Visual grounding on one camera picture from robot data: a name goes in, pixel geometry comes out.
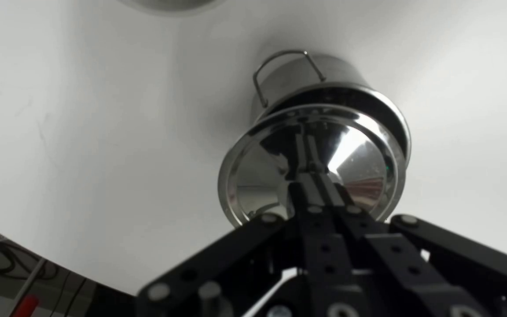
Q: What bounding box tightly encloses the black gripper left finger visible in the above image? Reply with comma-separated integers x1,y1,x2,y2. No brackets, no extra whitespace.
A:
136,173,356,317

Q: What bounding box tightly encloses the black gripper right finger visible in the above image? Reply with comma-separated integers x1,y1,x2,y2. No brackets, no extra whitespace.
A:
322,173,507,317

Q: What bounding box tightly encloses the round steel pot lid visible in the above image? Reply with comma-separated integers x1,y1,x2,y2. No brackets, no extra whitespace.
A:
217,102,409,229

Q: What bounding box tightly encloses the orange black clamp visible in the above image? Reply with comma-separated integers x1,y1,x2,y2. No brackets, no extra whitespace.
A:
9,293,43,317

